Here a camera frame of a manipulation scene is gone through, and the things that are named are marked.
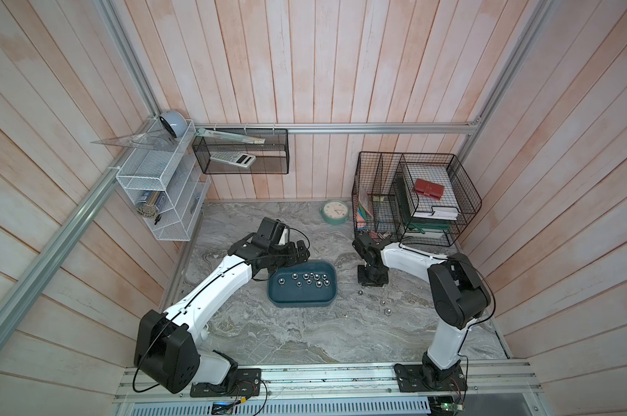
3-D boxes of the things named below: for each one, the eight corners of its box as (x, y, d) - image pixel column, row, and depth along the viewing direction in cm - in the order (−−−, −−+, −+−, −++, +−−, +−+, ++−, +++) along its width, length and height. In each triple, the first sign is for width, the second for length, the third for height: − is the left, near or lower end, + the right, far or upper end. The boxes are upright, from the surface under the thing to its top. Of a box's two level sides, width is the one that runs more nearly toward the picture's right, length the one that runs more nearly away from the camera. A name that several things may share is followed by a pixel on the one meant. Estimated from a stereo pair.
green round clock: (320, 224, 114) (320, 219, 111) (319, 205, 121) (320, 200, 119) (349, 224, 114) (350, 219, 111) (347, 205, 121) (348, 200, 119)
